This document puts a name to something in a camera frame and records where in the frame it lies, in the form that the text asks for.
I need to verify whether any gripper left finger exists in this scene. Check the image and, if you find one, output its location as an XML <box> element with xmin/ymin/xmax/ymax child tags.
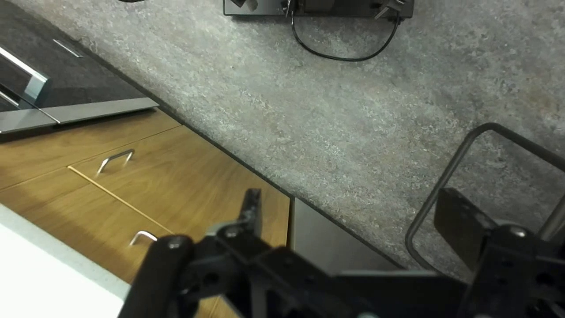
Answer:
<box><xmin>118</xmin><ymin>189</ymin><xmax>354</xmax><ymax>318</ymax></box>

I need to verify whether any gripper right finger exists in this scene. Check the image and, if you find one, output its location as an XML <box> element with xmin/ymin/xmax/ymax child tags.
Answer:
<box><xmin>434</xmin><ymin>187</ymin><xmax>565</xmax><ymax>318</ymax></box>

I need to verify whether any wooden drawer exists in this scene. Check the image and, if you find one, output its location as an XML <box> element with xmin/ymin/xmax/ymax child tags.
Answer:
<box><xmin>0</xmin><ymin>167</ymin><xmax>175</xmax><ymax>285</ymax></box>

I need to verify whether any black dishwasher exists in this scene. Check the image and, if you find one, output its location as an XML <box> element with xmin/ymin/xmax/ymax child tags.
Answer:
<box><xmin>0</xmin><ymin>0</ymin><xmax>160</xmax><ymax>134</ymax></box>

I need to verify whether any wooden kitchen cabinet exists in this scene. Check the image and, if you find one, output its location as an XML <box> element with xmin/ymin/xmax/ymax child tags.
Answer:
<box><xmin>0</xmin><ymin>108</ymin><xmax>292</xmax><ymax>318</ymax></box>

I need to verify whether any wooden cabinet door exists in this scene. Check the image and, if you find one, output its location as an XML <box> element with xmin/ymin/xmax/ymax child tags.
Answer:
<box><xmin>68</xmin><ymin>125</ymin><xmax>291</xmax><ymax>249</ymax></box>

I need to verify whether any stainless steel appliance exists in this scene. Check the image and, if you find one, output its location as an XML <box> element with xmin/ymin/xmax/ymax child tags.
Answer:
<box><xmin>290</xmin><ymin>197</ymin><xmax>403</xmax><ymax>273</ymax></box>

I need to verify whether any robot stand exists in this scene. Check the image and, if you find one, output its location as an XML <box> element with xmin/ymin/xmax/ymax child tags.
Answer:
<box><xmin>223</xmin><ymin>0</ymin><xmax>415</xmax><ymax>19</ymax></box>

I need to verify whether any silver drawer handle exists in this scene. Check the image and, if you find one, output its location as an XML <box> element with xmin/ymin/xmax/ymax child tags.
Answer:
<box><xmin>129</xmin><ymin>231</ymin><xmax>158</xmax><ymax>246</ymax></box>

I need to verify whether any grey metal tube frame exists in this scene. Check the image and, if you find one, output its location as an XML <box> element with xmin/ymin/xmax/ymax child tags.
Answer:
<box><xmin>405</xmin><ymin>122</ymin><xmax>565</xmax><ymax>271</ymax></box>

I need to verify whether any silver cabinet door handle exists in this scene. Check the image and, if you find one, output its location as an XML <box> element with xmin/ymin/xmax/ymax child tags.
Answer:
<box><xmin>96</xmin><ymin>149</ymin><xmax>136</xmax><ymax>175</ymax></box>

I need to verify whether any steel dishwasher handle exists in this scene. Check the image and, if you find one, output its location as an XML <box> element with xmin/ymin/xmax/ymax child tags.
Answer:
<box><xmin>0</xmin><ymin>46</ymin><xmax>50</xmax><ymax>107</ymax></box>

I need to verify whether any black cable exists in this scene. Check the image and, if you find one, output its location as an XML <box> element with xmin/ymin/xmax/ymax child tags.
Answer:
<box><xmin>290</xmin><ymin>8</ymin><xmax>401</xmax><ymax>62</ymax></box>

